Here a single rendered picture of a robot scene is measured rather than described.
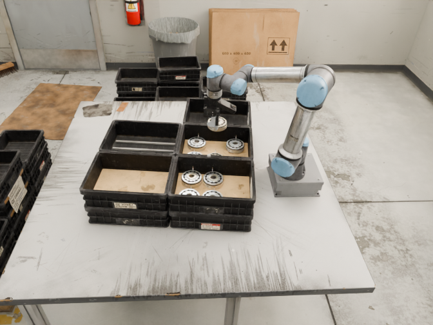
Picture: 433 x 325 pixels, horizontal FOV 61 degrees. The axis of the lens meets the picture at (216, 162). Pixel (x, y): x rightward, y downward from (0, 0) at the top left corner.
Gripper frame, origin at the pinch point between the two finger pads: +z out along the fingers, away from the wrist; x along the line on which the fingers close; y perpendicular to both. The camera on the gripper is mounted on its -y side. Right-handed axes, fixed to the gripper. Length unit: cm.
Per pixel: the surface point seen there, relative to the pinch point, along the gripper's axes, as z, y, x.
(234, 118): 21.3, -9.7, -32.8
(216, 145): 17.5, 0.5, -3.4
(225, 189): 12.9, -6.0, 32.7
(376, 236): 102, -120, -3
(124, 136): 18, 55, -7
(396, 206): 106, -145, -36
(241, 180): 13.9, -13.8, 25.3
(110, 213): 16, 48, 49
